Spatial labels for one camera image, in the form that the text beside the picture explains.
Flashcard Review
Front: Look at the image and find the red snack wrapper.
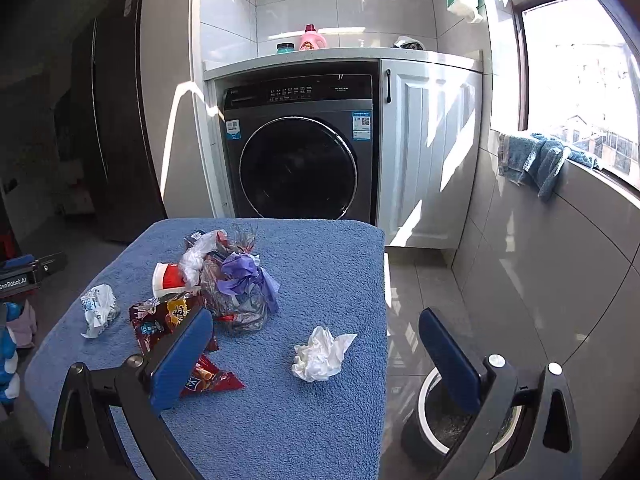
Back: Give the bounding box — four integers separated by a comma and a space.
180, 354, 245, 396

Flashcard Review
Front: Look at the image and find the dark front-load washing machine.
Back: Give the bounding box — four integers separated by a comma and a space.
221, 74, 378, 223

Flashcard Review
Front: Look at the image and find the blue towel on sill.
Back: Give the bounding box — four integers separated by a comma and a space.
498, 132, 600, 202

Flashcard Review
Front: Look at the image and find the white blue wrapper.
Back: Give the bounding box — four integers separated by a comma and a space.
80, 284, 119, 339

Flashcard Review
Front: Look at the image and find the dark refrigerator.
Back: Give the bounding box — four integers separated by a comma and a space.
70, 0, 166, 243

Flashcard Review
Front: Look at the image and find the blue towel on table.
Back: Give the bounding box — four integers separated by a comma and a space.
22, 216, 391, 480

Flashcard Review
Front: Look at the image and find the pink detergent bottle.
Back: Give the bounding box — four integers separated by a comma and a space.
298, 24, 328, 51

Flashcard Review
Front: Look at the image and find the white cabinet door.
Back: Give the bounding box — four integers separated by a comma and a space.
376, 60, 483, 249

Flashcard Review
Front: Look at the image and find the white rimmed trash bin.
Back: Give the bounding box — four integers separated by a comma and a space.
400, 366, 524, 466

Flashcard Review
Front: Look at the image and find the clear bag with purple glove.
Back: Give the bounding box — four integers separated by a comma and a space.
178, 224, 280, 334

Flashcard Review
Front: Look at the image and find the white tissue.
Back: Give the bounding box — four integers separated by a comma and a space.
291, 326, 357, 384

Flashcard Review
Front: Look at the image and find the red white paper cup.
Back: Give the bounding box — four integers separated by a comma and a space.
152, 262, 186, 299

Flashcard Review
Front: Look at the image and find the dark red snack bag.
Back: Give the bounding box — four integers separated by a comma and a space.
129, 292, 205, 356

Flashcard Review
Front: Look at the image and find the left blue white gloved hand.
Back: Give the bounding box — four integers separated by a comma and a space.
0, 302, 21, 406

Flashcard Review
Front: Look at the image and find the teal lidded jar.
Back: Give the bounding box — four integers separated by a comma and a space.
277, 42, 296, 54

